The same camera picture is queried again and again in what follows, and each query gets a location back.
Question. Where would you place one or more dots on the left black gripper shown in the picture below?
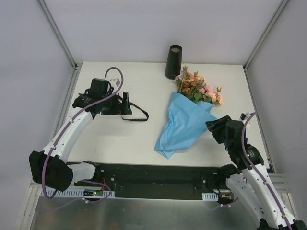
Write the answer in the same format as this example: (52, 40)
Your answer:
(126, 103)

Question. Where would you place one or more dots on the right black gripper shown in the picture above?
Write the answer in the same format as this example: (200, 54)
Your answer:
(216, 125)

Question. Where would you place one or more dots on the black gold-lettered ribbon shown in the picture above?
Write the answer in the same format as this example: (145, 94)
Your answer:
(138, 114)

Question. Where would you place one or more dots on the blue wrapping paper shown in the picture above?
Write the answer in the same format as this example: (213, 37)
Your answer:
(186, 123)

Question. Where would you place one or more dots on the pink orange flower bunch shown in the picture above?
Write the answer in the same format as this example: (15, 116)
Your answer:
(195, 88)

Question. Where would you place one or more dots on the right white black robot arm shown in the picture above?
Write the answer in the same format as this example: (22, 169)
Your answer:
(248, 179)

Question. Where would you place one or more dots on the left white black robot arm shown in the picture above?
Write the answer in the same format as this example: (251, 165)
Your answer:
(49, 166)

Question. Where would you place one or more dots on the black tapered vase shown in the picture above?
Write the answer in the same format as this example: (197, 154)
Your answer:
(173, 63)

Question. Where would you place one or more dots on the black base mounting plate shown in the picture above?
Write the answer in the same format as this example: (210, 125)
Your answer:
(157, 181)

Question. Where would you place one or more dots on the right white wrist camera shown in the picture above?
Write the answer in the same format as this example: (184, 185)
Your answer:
(244, 117)

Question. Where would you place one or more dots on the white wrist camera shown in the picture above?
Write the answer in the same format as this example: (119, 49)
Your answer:
(114, 83)
(244, 117)

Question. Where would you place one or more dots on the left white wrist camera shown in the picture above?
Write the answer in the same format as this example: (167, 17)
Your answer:
(114, 83)

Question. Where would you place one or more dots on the right white cable duct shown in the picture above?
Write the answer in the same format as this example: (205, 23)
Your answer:
(210, 197)

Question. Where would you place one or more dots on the white cable duct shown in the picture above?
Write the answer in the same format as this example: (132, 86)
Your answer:
(86, 193)
(210, 197)

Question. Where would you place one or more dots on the left white cable duct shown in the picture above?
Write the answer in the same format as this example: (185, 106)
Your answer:
(86, 193)

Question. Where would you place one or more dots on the left aluminium frame post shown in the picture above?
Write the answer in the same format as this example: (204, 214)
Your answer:
(56, 32)

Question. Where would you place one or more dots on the aluminium frame post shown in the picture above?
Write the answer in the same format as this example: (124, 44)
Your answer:
(272, 22)
(56, 32)

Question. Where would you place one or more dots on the right aluminium frame post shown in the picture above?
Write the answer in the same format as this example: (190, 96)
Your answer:
(272, 22)

